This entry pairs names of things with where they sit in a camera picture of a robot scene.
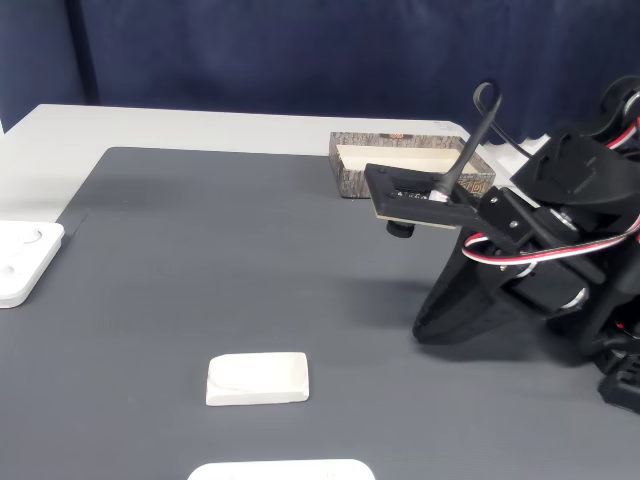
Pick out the white tray with round dimples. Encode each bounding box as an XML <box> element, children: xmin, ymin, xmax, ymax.
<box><xmin>0</xmin><ymin>219</ymin><xmax>66</xmax><ymax>310</ymax></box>
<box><xmin>187</xmin><ymin>458</ymin><xmax>376</xmax><ymax>480</ymax></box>

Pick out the stone-patterned cardboard box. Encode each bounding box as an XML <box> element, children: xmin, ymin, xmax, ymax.
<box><xmin>328</xmin><ymin>130</ymin><xmax>497</xmax><ymax>200</ymax></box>

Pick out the dark blue curtain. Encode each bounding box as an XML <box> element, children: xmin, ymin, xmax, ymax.
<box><xmin>0</xmin><ymin>0</ymin><xmax>640</xmax><ymax>149</ymax></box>

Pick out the black camera cable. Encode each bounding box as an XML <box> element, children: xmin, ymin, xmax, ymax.
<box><xmin>432</xmin><ymin>79</ymin><xmax>539</xmax><ymax>201</ymax></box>

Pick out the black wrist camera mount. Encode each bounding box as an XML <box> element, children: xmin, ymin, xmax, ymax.
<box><xmin>363</xmin><ymin>162</ymin><xmax>544</xmax><ymax>251</ymax></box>

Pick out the white block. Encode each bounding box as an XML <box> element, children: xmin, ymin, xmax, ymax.
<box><xmin>204</xmin><ymin>351</ymin><xmax>310</xmax><ymax>408</ymax></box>

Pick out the grey table mat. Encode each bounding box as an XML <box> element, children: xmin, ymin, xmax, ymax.
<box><xmin>0</xmin><ymin>146</ymin><xmax>640</xmax><ymax>480</ymax></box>

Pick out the red white black servo cable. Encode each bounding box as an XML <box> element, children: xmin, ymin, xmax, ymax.
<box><xmin>462</xmin><ymin>212</ymin><xmax>640</xmax><ymax>274</ymax></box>
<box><xmin>607</xmin><ymin>94</ymin><xmax>640</xmax><ymax>151</ymax></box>

